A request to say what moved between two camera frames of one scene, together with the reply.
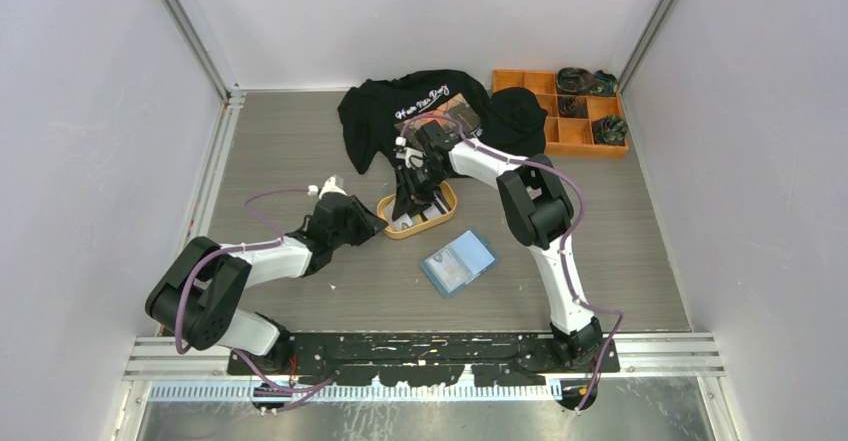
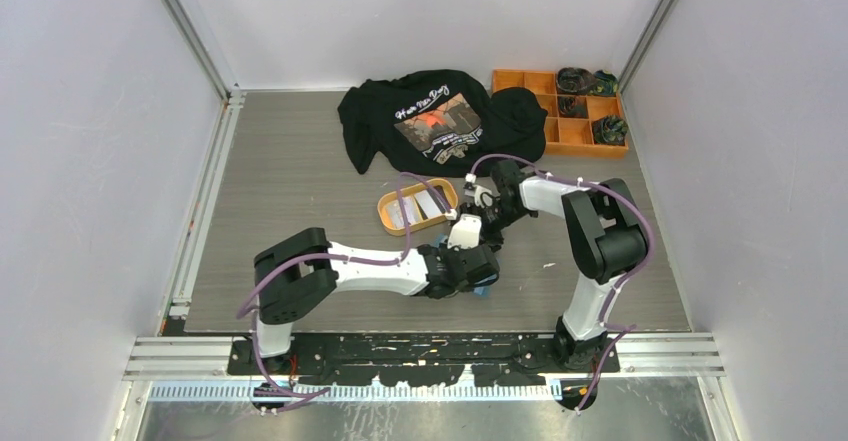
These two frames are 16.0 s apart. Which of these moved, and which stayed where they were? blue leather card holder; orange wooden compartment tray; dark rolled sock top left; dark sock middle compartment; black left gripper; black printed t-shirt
Moved: black left gripper; blue leather card holder
Stayed: dark rolled sock top left; orange wooden compartment tray; black printed t-shirt; dark sock middle compartment
